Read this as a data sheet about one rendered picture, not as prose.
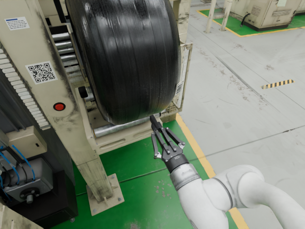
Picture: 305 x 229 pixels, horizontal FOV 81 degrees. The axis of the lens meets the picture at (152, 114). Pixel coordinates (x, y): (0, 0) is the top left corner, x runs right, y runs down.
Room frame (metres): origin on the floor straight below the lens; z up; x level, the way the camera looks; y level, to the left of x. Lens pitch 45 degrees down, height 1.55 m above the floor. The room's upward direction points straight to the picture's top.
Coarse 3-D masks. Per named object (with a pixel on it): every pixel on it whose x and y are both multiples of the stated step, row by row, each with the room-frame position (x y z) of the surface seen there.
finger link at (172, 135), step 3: (168, 129) 0.44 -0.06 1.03; (168, 132) 0.44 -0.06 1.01; (171, 132) 0.43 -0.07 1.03; (171, 135) 0.42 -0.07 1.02; (174, 135) 0.42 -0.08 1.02; (171, 138) 0.42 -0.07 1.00; (174, 138) 0.41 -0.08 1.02; (177, 138) 0.40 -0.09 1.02; (174, 141) 0.41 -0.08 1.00; (177, 141) 0.39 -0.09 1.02; (180, 141) 0.39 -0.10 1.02; (177, 144) 0.39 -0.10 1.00; (183, 144) 0.38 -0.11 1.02; (183, 147) 0.38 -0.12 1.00
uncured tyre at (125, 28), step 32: (64, 0) 0.72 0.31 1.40; (96, 0) 0.54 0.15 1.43; (128, 0) 0.57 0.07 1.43; (160, 0) 0.61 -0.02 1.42; (96, 32) 0.49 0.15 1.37; (128, 32) 0.51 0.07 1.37; (160, 32) 0.54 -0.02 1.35; (96, 64) 0.46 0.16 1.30; (128, 64) 0.46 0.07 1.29; (160, 64) 0.50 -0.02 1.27; (96, 96) 0.47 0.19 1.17; (128, 96) 0.44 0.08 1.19; (160, 96) 0.49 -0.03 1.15
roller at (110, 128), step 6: (156, 114) 0.64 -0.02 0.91; (138, 120) 0.60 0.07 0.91; (144, 120) 0.61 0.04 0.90; (102, 126) 0.55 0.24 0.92; (108, 126) 0.55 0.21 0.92; (114, 126) 0.55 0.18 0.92; (120, 126) 0.56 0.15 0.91; (126, 126) 0.57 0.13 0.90; (96, 132) 0.52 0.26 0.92; (102, 132) 0.52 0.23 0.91; (108, 132) 0.53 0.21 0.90
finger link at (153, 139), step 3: (153, 135) 0.41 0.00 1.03; (153, 138) 0.40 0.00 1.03; (153, 141) 0.39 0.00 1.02; (153, 144) 0.38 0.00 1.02; (156, 144) 0.38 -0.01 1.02; (153, 147) 0.37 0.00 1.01; (156, 147) 0.37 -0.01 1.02; (156, 150) 0.35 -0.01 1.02; (156, 153) 0.34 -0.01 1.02; (156, 156) 0.33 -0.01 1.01
